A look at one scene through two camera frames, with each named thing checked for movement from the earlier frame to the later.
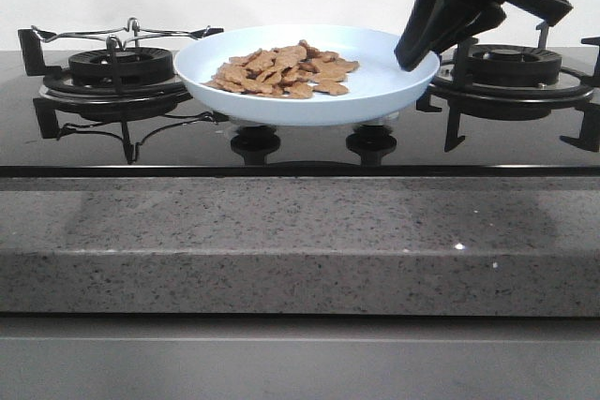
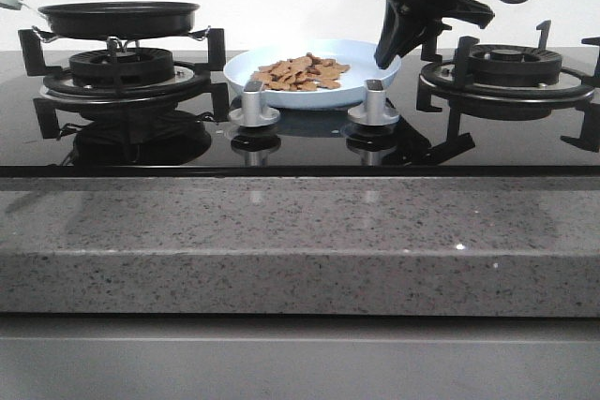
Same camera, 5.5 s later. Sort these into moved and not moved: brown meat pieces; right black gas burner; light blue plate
Moved: brown meat pieces; light blue plate
Not moved: right black gas burner
